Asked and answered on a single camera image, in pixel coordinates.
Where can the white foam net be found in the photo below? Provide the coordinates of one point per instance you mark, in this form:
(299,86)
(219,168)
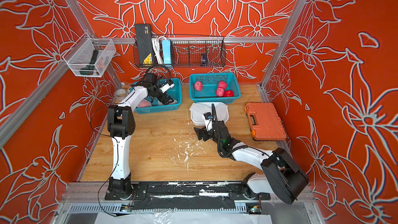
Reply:
(222,111)
(197,112)

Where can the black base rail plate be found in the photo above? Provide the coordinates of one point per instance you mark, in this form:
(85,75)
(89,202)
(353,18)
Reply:
(207,196)

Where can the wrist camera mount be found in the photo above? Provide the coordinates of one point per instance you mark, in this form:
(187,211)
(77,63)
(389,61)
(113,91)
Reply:
(167,85)
(208,121)

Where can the teal basket with netted apples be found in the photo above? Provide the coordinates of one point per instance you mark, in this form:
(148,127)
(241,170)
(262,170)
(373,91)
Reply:
(157,107)

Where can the small black device in basket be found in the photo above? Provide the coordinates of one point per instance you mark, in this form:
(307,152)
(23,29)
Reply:
(204,60)

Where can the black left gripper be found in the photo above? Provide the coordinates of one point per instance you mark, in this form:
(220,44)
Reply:
(166,100)

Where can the light blue power bank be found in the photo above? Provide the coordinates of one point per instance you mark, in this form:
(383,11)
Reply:
(167,50)

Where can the black wire wall basket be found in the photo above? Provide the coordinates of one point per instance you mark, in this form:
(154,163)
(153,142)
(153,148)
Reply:
(187,50)

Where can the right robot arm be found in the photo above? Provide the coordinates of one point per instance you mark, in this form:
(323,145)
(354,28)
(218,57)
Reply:
(280,176)

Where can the white plastic tub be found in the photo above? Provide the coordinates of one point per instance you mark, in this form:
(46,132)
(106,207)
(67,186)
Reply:
(202,124)

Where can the clear tape roll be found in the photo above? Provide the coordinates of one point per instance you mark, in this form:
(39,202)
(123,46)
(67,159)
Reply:
(120,94)

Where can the black box device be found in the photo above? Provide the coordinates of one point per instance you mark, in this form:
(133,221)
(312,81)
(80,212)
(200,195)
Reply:
(144,44)

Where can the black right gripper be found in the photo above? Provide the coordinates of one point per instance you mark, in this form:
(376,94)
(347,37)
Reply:
(203,132)

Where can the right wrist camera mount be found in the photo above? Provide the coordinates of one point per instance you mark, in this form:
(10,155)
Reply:
(208,121)

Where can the teal basket for bare apples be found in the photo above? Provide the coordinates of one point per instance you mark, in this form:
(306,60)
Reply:
(210,82)

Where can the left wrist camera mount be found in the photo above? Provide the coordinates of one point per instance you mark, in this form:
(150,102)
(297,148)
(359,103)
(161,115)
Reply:
(167,85)

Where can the orange tool case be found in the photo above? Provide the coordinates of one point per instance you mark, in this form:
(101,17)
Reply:
(265,123)

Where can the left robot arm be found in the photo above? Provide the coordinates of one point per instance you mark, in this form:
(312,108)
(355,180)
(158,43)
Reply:
(121,126)

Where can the clear acrylic wall box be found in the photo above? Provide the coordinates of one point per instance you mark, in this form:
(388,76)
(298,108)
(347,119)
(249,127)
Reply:
(80,52)

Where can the dark green handled tool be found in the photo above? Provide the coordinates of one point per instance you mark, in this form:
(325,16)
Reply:
(90,68)

